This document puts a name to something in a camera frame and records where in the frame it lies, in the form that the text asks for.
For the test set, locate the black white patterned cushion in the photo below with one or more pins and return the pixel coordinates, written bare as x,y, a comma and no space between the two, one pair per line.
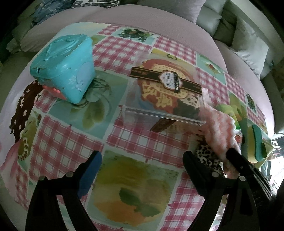
99,3

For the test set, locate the teal shallow cardboard tray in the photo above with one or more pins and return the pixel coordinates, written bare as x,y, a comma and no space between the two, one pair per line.
244,130

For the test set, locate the yellow green sponge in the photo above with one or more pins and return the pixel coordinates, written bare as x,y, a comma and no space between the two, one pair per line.
256,131

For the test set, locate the leopard print scrunchie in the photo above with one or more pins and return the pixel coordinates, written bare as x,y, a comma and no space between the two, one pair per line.
208,158

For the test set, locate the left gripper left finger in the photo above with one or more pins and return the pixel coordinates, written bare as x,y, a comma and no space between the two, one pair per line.
88,172

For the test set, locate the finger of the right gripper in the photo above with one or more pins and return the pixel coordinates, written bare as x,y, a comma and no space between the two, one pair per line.
246,168

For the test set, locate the light grey cushion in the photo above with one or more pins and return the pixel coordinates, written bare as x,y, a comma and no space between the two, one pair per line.
249,47

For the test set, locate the checkered picture tablecloth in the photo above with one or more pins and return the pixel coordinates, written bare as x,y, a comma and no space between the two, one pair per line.
123,128

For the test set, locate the light green cloth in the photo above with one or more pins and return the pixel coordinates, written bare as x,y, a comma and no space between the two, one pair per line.
266,149

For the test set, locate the grey sofa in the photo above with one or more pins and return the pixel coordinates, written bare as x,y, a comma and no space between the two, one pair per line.
211,36

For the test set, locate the green white tissue pack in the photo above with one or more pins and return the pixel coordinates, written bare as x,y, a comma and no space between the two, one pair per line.
227,109

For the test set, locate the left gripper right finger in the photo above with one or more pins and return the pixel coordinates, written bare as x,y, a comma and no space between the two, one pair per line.
206,180

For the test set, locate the clear plastic box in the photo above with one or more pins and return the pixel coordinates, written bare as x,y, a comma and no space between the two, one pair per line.
163,94

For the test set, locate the blue clothes pile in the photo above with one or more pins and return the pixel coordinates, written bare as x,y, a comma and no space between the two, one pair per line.
49,8

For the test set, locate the purple cushion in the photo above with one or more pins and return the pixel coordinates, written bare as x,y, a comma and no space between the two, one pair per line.
187,9

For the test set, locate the teal plastic box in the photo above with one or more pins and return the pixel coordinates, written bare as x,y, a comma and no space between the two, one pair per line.
65,68

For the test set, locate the pink fluffy towel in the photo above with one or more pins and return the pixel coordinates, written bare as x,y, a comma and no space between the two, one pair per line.
219,131

